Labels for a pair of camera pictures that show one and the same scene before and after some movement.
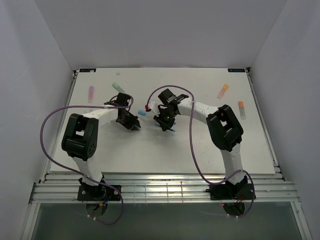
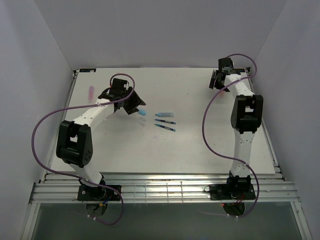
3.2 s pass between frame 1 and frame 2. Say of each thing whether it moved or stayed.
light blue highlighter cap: stayed
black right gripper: moved
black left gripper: moved
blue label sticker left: stayed
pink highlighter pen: stayed
